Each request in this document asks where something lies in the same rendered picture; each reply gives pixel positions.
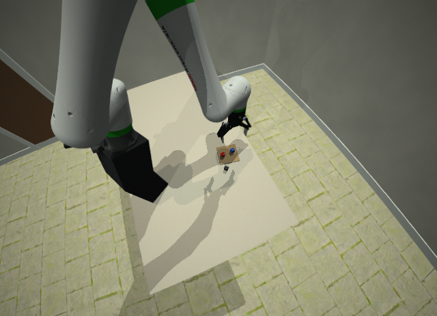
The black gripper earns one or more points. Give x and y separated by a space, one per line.
231 124

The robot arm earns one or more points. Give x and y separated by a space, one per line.
92 32

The tan square mat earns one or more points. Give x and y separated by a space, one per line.
229 157

